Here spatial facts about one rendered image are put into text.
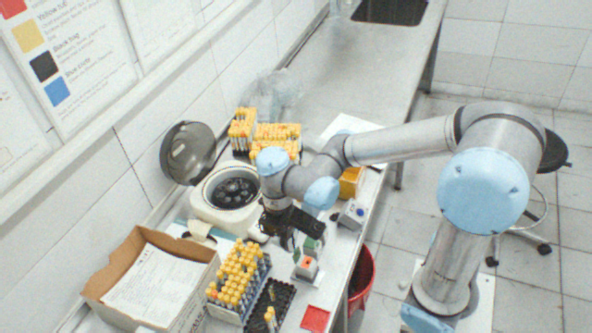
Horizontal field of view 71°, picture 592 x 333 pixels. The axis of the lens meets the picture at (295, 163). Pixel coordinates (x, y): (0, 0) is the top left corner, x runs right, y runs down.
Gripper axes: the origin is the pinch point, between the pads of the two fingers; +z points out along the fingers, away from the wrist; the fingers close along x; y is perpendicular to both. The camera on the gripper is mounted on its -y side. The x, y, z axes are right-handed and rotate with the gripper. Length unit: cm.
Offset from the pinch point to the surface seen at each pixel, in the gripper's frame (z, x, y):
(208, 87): -14, -46, 55
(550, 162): 34, -102, -72
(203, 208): 0.2, -3.7, 33.0
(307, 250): 6.5, -5.3, -1.7
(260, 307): 9.3, 14.9, 3.9
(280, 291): 9.4, 8.5, 0.8
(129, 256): 3.2, 18.0, 45.3
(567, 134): 99, -215, -100
